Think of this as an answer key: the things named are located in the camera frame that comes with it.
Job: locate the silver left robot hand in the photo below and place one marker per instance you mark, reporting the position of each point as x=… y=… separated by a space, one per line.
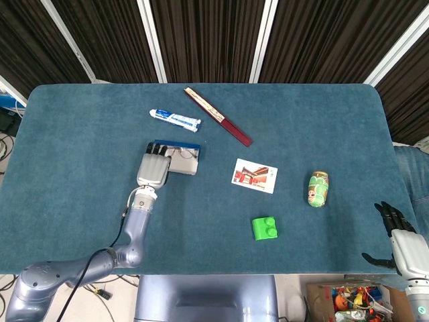
x=152 y=171

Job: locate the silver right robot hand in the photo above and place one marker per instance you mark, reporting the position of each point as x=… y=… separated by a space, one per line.
x=410 y=255

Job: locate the blue box with flap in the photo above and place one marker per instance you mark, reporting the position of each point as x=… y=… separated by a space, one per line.
x=184 y=166

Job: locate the thin-framed eyeglasses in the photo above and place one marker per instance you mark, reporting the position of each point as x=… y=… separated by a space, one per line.
x=184 y=153

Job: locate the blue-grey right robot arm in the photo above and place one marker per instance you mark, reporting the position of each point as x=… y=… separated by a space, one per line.
x=419 y=302

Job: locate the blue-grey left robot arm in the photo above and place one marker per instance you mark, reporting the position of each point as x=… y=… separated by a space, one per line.
x=134 y=231

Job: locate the white blue toothpaste tube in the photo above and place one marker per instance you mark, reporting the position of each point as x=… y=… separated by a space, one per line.
x=176 y=119

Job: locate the teal table cloth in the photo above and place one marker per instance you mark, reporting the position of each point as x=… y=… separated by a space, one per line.
x=100 y=117

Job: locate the dark red folded fan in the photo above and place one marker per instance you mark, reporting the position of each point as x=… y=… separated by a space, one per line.
x=231 y=129

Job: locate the red building postcard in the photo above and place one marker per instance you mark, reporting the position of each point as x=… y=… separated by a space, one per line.
x=254 y=176

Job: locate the cardboard box of toys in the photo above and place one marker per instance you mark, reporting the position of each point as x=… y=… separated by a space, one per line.
x=318 y=302

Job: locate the green painted doll figure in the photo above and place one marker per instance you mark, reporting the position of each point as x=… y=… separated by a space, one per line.
x=318 y=189

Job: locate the bright green toy block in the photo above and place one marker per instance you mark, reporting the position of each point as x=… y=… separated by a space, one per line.
x=263 y=229

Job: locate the black floor plug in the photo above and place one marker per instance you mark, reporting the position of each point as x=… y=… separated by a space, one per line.
x=104 y=294

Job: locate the blue-grey robot torso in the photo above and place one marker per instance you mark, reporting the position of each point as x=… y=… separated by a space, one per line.
x=201 y=298

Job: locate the dark brown pleated curtain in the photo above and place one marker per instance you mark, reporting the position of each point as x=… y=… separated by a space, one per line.
x=207 y=33

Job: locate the black device box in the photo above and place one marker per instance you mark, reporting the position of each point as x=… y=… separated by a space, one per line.
x=8 y=122

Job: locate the white metal frame post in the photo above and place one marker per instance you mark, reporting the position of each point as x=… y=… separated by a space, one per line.
x=13 y=90
x=67 y=37
x=263 y=40
x=399 y=47
x=152 y=40

